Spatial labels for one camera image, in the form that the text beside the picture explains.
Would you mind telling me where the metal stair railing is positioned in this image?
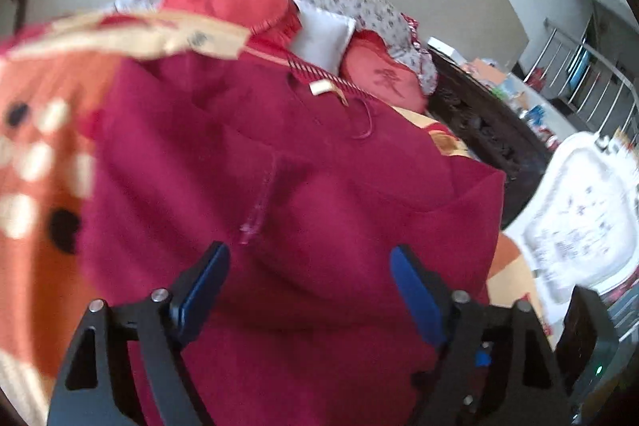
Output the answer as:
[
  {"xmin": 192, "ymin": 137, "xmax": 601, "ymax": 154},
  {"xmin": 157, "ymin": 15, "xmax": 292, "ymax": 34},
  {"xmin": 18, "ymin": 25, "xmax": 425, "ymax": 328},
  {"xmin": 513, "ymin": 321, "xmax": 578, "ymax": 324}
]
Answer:
[{"xmin": 523, "ymin": 20, "xmax": 638, "ymax": 145}]

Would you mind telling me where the dark red garment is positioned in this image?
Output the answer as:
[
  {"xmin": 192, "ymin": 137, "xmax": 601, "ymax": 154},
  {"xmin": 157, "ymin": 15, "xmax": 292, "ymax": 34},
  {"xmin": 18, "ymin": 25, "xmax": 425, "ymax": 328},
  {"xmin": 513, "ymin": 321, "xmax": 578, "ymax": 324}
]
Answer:
[{"xmin": 78, "ymin": 53, "xmax": 505, "ymax": 425}]

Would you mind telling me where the white pillow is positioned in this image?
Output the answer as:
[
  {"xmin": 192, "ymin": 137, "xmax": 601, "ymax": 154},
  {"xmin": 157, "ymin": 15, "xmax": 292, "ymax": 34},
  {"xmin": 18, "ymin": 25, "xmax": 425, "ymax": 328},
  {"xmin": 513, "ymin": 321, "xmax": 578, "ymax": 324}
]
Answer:
[{"xmin": 289, "ymin": 0, "xmax": 356, "ymax": 75}]

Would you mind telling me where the dark wooden bed frame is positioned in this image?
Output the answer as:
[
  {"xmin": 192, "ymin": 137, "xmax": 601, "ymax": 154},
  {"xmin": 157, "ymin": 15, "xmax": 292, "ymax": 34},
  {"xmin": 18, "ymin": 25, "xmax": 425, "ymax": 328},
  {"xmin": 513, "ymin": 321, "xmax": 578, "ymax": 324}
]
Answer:
[{"xmin": 428, "ymin": 49, "xmax": 552, "ymax": 228}]

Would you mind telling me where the white cluttered table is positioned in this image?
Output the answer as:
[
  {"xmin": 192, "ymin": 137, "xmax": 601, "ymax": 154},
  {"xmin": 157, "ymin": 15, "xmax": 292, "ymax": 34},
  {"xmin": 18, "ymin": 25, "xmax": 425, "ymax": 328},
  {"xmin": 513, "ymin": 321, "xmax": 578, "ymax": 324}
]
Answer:
[{"xmin": 461, "ymin": 58, "xmax": 578, "ymax": 151}]

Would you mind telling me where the orange cream plush blanket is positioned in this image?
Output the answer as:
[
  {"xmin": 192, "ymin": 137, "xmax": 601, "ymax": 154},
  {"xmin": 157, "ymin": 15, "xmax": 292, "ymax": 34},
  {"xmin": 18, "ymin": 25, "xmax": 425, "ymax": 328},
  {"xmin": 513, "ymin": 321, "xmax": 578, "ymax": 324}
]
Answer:
[{"xmin": 0, "ymin": 8, "xmax": 556, "ymax": 426}]

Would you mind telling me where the white ornate chair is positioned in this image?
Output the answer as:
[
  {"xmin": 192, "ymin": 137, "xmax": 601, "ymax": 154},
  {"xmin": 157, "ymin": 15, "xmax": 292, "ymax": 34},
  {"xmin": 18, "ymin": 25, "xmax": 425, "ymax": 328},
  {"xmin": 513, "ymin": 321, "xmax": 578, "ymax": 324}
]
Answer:
[{"xmin": 506, "ymin": 132, "xmax": 638, "ymax": 313}]

